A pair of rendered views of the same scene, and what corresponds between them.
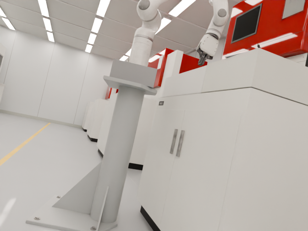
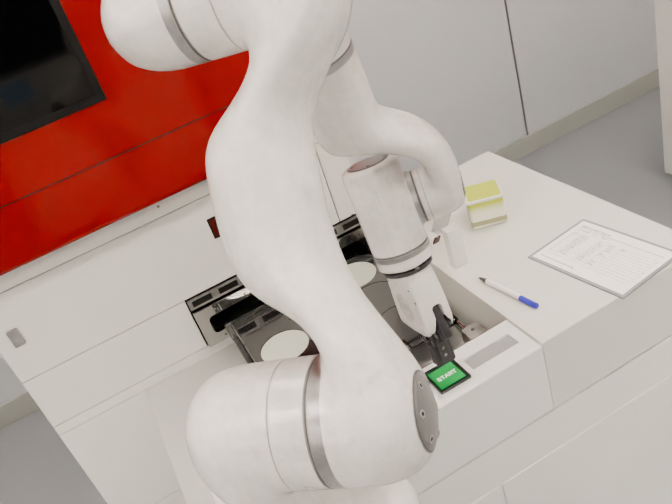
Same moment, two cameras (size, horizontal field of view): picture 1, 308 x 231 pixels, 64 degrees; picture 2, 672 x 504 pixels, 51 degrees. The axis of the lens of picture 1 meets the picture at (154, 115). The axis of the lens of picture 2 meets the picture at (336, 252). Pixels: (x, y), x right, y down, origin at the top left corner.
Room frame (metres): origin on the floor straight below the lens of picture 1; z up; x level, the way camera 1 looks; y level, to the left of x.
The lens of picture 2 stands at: (1.40, 0.65, 1.74)
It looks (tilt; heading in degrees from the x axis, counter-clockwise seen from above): 30 degrees down; 274
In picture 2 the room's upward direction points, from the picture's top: 19 degrees counter-clockwise
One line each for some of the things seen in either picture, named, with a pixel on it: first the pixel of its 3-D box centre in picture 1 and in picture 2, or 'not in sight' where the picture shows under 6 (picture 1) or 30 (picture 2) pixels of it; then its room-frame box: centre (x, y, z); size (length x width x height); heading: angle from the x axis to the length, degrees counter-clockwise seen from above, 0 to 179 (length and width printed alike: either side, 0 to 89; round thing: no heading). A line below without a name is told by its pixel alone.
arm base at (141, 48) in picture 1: (140, 55); not in sight; (1.49, 0.16, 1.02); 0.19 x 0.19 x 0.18
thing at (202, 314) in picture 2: not in sight; (288, 284); (1.62, -0.71, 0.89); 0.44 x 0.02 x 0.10; 19
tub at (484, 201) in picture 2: not in sight; (484, 204); (1.17, -0.61, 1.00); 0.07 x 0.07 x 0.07; 83
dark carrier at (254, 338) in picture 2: not in sight; (331, 321); (1.53, -0.52, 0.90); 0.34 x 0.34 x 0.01; 19
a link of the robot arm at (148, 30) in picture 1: (148, 25); (305, 465); (1.53, 0.16, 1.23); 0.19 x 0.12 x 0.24; 162
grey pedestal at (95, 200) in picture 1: (100, 148); not in sight; (1.48, 0.27, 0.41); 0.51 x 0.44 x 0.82; 94
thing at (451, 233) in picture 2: not in sight; (447, 232); (1.27, -0.50, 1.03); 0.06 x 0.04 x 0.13; 109
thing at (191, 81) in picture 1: (186, 85); (390, 448); (1.48, -0.16, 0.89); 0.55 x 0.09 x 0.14; 19
